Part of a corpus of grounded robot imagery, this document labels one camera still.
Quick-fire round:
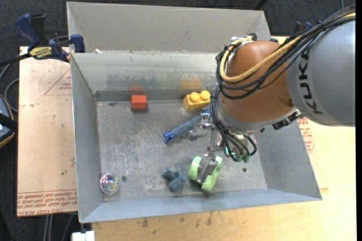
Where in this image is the red toy block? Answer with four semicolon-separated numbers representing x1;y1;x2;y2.
130;94;149;111

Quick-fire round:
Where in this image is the brown cardboard board red print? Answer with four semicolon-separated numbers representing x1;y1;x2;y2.
16;46;79;218

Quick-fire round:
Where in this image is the clear shiny ball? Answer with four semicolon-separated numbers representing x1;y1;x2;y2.
98;172;121;196

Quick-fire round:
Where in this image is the grey metal bin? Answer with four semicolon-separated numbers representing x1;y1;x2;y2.
66;1;322;224

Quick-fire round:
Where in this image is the grey-blue toy animal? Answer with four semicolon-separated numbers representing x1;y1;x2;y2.
161;167;188;193

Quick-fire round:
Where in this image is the light green foam toy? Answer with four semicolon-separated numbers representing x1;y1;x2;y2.
187;154;223;193

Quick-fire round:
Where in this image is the blue cylindrical tool handle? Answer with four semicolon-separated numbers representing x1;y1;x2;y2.
162;115;202;145

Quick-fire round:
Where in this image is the yellow toy brick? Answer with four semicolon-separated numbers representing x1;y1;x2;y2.
182;90;212;113

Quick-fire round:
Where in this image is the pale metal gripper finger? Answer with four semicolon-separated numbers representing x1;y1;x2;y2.
196;155;206;183
205;155;216;180

